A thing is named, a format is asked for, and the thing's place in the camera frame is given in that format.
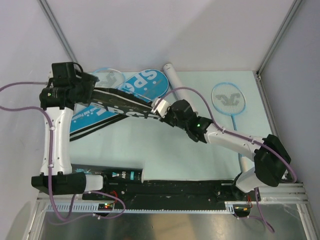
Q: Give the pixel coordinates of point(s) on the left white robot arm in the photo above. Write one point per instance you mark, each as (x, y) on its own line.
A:
(56, 176)

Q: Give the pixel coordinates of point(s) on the light blue racket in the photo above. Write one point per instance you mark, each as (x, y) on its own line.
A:
(229, 100)
(109, 78)

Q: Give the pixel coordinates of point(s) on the black racket cover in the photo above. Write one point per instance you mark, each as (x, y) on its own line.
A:
(120, 102)

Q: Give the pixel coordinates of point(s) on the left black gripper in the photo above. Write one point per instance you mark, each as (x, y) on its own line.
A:
(89, 81)

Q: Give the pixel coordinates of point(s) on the blue racket cover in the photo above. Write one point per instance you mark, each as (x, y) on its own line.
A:
(148, 85)

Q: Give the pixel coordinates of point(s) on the white shuttlecock tube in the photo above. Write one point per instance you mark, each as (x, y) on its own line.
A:
(176, 82)

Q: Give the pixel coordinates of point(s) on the black shuttlecock tube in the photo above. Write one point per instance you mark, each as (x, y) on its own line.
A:
(113, 174)

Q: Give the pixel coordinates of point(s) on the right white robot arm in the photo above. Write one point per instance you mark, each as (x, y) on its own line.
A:
(268, 154)

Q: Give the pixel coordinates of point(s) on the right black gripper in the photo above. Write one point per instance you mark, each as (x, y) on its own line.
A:
(166, 119)

